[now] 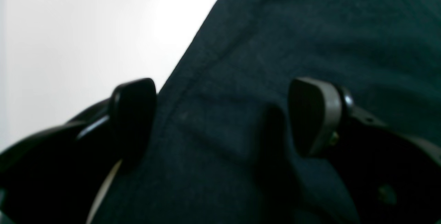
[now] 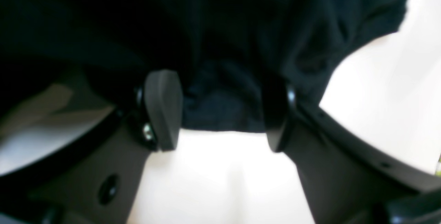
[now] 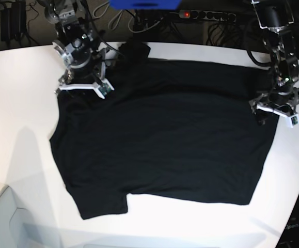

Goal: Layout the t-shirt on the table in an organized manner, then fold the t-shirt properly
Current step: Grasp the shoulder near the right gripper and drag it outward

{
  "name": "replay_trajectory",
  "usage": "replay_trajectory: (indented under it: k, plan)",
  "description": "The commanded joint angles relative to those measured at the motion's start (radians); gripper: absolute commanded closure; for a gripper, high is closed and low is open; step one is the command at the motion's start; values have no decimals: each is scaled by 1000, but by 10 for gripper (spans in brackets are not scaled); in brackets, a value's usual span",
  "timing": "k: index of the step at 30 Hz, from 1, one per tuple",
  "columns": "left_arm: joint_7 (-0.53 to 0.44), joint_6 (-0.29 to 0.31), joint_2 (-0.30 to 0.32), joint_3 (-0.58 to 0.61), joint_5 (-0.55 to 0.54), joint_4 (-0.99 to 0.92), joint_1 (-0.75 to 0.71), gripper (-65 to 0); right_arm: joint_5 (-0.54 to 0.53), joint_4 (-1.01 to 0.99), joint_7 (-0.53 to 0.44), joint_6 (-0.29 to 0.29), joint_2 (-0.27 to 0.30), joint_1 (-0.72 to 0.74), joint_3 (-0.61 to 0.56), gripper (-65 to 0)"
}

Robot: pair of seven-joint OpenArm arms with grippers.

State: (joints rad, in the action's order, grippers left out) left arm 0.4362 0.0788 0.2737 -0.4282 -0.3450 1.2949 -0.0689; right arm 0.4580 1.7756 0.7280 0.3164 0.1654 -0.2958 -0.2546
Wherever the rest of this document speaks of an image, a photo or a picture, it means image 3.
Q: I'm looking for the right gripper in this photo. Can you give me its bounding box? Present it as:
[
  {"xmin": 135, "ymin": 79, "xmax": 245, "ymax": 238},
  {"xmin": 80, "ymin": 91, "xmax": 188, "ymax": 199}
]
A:
[{"xmin": 55, "ymin": 49, "xmax": 110, "ymax": 94}]

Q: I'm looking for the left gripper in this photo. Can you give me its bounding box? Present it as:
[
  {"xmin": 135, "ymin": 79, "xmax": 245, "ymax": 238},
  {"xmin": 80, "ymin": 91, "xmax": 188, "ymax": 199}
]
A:
[{"xmin": 249, "ymin": 87, "xmax": 299, "ymax": 126}]

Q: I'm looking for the black t-shirt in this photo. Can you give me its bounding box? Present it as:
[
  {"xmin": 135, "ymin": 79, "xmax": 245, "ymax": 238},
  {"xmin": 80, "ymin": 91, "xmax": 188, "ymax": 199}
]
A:
[{"xmin": 50, "ymin": 59, "xmax": 278, "ymax": 220}]

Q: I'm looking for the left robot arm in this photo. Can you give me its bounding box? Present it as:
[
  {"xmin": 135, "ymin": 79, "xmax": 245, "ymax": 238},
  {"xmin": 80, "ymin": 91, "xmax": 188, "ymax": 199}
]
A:
[{"xmin": 245, "ymin": 1, "xmax": 299, "ymax": 128}]

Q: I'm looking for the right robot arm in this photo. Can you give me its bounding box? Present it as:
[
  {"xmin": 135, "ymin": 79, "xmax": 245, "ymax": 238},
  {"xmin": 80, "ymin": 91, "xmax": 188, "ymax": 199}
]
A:
[{"xmin": 43, "ymin": 1, "xmax": 122, "ymax": 99}]

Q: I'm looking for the blue box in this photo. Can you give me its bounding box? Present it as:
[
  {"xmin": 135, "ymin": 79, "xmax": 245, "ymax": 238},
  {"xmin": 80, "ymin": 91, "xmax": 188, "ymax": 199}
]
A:
[{"xmin": 109, "ymin": 0, "xmax": 181, "ymax": 10}]

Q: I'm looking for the black device on floor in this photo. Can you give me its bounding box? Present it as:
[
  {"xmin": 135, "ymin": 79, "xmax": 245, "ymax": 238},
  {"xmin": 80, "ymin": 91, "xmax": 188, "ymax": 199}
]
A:
[{"xmin": 0, "ymin": 1, "xmax": 27, "ymax": 43}]

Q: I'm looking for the black power strip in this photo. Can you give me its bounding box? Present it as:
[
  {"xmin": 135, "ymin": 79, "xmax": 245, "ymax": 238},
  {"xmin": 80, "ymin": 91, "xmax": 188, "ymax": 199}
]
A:
[{"xmin": 178, "ymin": 10, "xmax": 237, "ymax": 23}]

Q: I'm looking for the grey bin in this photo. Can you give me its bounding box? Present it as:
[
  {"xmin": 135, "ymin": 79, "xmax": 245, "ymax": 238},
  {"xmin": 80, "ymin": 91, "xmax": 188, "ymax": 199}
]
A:
[{"xmin": 0, "ymin": 187, "xmax": 63, "ymax": 247}]

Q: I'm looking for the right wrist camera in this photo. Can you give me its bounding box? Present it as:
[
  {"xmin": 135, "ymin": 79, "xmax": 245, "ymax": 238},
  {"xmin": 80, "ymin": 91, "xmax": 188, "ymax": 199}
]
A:
[{"xmin": 95, "ymin": 79, "xmax": 115, "ymax": 99}]

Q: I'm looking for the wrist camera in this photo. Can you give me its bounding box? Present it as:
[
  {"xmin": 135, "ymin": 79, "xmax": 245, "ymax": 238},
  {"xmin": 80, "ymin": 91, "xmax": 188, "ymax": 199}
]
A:
[
  {"xmin": 95, "ymin": 79, "xmax": 115, "ymax": 99},
  {"xmin": 286, "ymin": 113, "xmax": 299, "ymax": 128}
]

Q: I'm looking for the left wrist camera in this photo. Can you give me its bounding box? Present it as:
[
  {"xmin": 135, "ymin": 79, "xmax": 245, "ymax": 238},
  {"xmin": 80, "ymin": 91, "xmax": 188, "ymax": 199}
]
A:
[{"xmin": 286, "ymin": 113, "xmax": 299, "ymax": 128}]

